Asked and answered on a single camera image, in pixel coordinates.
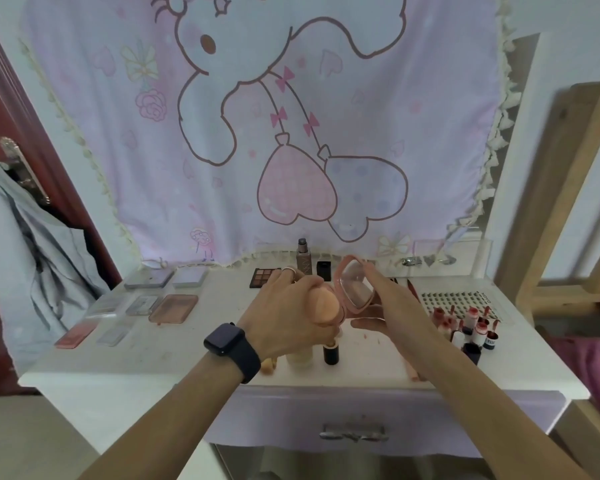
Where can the person's left hand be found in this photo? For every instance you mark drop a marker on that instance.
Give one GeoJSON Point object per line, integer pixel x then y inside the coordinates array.
{"type": "Point", "coordinates": [280, 319]}

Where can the person's right hand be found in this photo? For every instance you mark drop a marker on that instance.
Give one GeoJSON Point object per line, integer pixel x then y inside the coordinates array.
{"type": "Point", "coordinates": [410, 329]}

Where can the beige tube black cap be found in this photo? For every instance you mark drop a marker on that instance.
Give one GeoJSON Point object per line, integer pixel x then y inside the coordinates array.
{"type": "Point", "coordinates": [449, 327]}

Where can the red makeup pencil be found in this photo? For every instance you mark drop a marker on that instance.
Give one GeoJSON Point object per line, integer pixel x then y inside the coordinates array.
{"type": "Point", "coordinates": [411, 288]}

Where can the peach round powder puff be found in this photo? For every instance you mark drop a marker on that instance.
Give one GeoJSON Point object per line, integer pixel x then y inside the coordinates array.
{"type": "Point", "coordinates": [325, 304]}

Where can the false eyelash tray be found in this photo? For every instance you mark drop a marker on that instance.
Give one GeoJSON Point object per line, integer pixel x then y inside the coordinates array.
{"type": "Point", "coordinates": [460, 298]}

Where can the dark square foundation bottle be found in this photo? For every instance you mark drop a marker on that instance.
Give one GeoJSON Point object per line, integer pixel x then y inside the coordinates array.
{"type": "Point", "coordinates": [303, 262]}

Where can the black cap beige wand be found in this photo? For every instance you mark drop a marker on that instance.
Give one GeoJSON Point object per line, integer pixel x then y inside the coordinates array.
{"type": "Point", "coordinates": [331, 354]}

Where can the black square bottle cap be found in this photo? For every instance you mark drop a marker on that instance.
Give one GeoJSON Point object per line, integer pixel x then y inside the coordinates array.
{"type": "Point", "coordinates": [324, 271]}

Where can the navy cosmetic tube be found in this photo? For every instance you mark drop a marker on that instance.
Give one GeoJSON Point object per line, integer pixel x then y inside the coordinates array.
{"type": "Point", "coordinates": [472, 355]}

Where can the pink rounded compact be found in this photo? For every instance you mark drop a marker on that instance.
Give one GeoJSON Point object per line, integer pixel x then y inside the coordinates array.
{"type": "Point", "coordinates": [355, 287]}

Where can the small pale tube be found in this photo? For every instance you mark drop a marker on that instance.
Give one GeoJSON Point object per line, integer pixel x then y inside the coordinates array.
{"type": "Point", "coordinates": [480, 334]}

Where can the small grey square palette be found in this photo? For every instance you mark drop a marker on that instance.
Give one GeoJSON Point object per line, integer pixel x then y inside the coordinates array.
{"type": "Point", "coordinates": [190, 277]}

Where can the purple drawer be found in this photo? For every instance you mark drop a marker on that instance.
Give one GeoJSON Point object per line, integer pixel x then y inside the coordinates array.
{"type": "Point", "coordinates": [280, 419]}

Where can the brown blush palette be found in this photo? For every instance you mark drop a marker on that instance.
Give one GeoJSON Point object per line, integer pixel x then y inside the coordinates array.
{"type": "Point", "coordinates": [172, 308]}

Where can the silver square palette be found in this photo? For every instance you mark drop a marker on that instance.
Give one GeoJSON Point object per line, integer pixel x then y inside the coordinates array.
{"type": "Point", "coordinates": [142, 304]}

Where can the clear square palette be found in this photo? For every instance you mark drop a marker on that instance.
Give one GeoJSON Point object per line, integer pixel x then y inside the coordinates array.
{"type": "Point", "coordinates": [114, 333]}

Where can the pink blush compact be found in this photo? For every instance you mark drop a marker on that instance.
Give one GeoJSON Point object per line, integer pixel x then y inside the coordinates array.
{"type": "Point", "coordinates": [75, 335]}

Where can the person's left forearm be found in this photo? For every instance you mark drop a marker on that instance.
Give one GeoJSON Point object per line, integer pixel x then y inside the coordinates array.
{"type": "Point", "coordinates": [165, 429]}

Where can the person's right forearm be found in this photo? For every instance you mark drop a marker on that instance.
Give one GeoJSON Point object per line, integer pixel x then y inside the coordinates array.
{"type": "Point", "coordinates": [505, 419]}

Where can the white dressing table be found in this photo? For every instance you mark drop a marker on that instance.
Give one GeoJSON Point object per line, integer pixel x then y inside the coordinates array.
{"type": "Point", "coordinates": [145, 354]}

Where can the black smartwatch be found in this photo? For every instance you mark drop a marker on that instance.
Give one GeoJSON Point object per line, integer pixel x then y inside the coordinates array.
{"type": "Point", "coordinates": [230, 350]}

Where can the silver oval metal fitting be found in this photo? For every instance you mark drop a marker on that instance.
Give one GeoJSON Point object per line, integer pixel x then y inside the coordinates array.
{"type": "Point", "coordinates": [410, 261]}
{"type": "Point", "coordinates": [446, 259]}

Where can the purple bed sheet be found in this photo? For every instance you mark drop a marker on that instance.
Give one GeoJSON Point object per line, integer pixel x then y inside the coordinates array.
{"type": "Point", "coordinates": [597, 374]}

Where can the pink cartoon cloth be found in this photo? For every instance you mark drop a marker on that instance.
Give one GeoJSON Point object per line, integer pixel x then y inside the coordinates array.
{"type": "Point", "coordinates": [105, 169]}

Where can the white hanging garment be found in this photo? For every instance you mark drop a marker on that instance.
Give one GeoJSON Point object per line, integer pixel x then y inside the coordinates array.
{"type": "Point", "coordinates": [30, 284]}

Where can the dark red wooden door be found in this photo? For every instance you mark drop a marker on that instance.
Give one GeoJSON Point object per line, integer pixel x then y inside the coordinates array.
{"type": "Point", "coordinates": [10, 84]}

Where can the wooden bed frame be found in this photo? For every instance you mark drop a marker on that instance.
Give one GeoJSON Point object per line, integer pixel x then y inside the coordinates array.
{"type": "Point", "coordinates": [545, 219]}

